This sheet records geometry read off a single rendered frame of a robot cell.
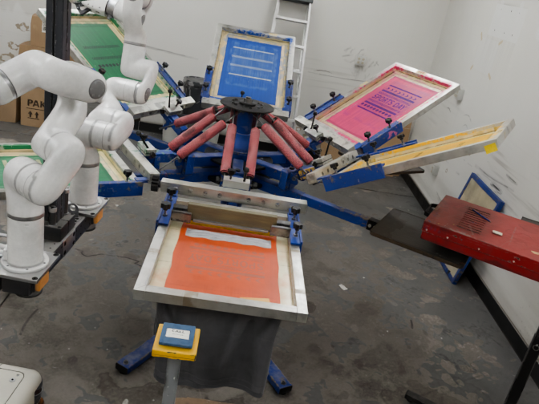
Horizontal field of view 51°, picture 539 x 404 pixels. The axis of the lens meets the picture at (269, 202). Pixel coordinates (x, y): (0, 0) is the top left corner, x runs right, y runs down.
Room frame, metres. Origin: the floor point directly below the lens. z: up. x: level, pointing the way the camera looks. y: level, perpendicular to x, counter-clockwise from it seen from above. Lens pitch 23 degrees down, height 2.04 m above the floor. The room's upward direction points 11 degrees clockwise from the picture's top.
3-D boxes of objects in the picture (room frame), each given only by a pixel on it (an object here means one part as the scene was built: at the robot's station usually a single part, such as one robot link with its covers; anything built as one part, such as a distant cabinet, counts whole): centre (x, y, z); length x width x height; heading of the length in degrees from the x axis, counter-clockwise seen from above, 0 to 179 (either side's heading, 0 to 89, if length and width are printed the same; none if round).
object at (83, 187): (1.79, 0.67, 1.21); 0.16 x 0.13 x 0.15; 90
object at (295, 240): (2.22, -0.13, 0.98); 0.30 x 0.05 x 0.07; 5
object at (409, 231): (2.72, -0.39, 0.91); 1.34 x 0.40 x 0.08; 65
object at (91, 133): (1.79, 0.64, 1.37); 0.13 x 0.10 x 0.16; 85
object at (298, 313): (1.95, 0.13, 0.97); 0.79 x 0.58 x 0.04; 5
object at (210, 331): (1.66, 0.10, 0.74); 0.45 x 0.03 x 0.43; 95
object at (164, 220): (2.17, 0.42, 0.98); 0.30 x 0.05 x 0.07; 5
